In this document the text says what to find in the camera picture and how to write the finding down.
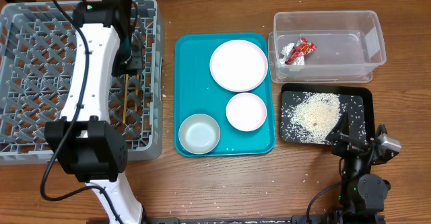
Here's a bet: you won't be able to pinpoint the wooden chopstick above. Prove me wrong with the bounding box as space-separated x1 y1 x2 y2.
122 74 129 124
134 73 140 112

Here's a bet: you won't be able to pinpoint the cooked rice leftovers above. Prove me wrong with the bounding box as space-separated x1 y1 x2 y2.
281 91 367 145

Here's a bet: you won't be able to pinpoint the red snack wrapper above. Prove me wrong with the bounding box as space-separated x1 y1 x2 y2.
287 37 317 64

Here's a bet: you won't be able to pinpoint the small white bowl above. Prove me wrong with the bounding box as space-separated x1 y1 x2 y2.
226 92 267 132

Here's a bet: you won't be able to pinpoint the white paper napkin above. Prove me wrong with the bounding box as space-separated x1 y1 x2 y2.
278 43 305 65

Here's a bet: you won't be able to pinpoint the grey metal bowl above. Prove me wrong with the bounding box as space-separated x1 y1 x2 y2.
178 114 221 155

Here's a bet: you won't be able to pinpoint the large white round plate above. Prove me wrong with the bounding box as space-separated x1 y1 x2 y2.
209 40 268 92

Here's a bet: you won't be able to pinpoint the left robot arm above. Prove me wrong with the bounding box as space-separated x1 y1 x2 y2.
40 0 146 223

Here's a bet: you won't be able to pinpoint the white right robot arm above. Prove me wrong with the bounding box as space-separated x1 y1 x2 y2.
326 112 395 223

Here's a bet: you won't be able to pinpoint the black waste tray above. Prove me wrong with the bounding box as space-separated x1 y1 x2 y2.
281 83 374 141

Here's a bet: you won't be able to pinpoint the grey dishwasher rack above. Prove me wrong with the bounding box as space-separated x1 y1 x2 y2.
1 0 165 165

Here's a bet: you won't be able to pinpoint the clear plastic bin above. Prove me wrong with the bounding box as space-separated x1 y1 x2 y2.
268 10 387 83

